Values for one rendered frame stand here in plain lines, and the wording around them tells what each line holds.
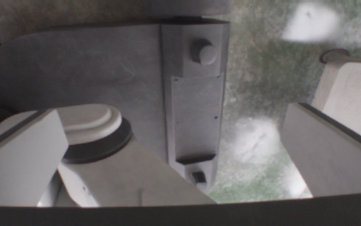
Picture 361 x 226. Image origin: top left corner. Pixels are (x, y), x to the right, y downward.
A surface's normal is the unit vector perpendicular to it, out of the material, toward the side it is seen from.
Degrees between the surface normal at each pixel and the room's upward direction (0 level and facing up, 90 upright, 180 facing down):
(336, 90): 0
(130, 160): 90
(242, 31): 0
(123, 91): 0
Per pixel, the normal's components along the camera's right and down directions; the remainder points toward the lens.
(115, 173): -0.02, -0.88
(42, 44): 0.23, 0.47
